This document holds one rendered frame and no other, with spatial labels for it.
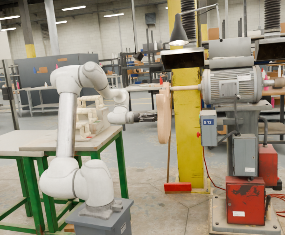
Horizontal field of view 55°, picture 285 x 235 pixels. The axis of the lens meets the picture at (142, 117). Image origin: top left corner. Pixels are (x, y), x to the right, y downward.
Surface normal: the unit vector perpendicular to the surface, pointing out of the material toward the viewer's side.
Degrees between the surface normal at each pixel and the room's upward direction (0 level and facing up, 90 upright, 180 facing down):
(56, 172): 61
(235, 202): 90
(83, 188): 87
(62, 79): 70
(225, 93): 90
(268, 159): 90
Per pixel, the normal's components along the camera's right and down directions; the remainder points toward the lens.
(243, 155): -0.24, 0.22
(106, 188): 0.70, 0.05
